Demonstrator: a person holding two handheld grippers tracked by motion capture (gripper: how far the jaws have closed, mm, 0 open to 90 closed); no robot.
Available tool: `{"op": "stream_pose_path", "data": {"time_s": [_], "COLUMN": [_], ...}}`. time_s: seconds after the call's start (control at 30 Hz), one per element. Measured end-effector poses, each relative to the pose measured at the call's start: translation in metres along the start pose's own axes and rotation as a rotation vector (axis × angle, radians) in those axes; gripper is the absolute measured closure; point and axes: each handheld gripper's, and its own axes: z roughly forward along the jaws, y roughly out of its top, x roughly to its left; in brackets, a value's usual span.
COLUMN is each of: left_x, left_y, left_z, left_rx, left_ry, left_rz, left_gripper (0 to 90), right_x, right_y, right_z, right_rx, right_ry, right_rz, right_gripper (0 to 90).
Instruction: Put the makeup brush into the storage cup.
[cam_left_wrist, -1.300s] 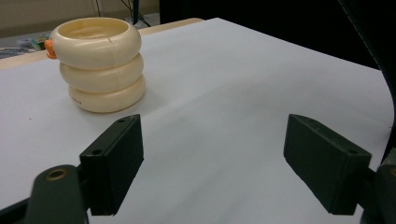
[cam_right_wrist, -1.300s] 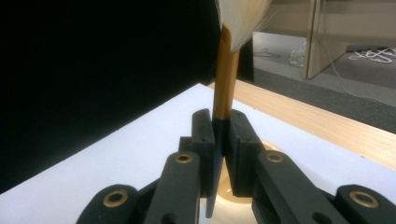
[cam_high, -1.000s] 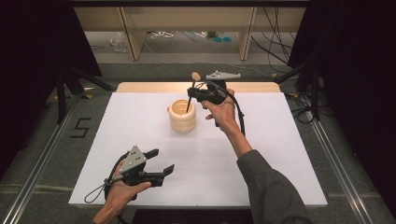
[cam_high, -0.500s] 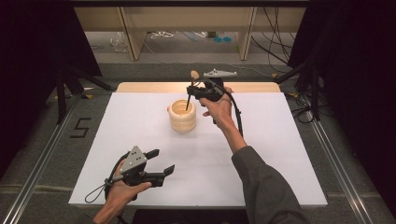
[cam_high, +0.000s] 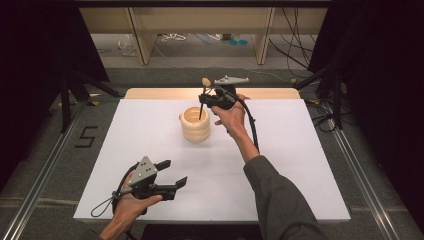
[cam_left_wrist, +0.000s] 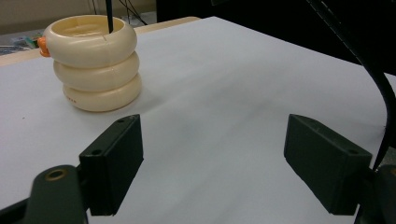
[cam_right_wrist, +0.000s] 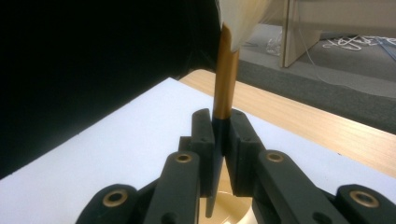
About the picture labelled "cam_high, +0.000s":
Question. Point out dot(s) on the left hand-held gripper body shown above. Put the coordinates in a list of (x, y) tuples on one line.
[(143, 173)]

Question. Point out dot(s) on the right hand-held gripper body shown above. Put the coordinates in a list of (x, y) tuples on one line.
[(225, 98)]

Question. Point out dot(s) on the wooden spoon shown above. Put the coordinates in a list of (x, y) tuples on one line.
[(201, 111)]

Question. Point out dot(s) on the cream ribbed pen holder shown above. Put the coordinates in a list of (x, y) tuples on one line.
[(196, 130)]

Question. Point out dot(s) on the person's right hand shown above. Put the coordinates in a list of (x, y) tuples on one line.
[(235, 120)]

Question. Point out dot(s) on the person's left hand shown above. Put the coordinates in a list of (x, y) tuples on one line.
[(128, 206)]

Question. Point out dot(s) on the blue round disc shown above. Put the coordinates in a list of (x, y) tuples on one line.
[(233, 42), (243, 42)]

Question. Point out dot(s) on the small green box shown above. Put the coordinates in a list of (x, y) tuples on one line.
[(227, 36)]

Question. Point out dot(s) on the wooden desk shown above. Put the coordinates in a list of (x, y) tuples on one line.
[(200, 20)]

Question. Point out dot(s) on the clear plastic bag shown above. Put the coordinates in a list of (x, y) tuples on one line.
[(128, 45)]

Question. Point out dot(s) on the black tripod stand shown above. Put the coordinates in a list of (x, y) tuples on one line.
[(65, 100), (337, 100)]

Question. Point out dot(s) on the black curtain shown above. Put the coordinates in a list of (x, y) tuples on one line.
[(33, 66), (383, 83)]

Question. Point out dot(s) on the aluminium floor rail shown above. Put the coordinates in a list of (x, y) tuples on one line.
[(363, 186), (43, 180)]

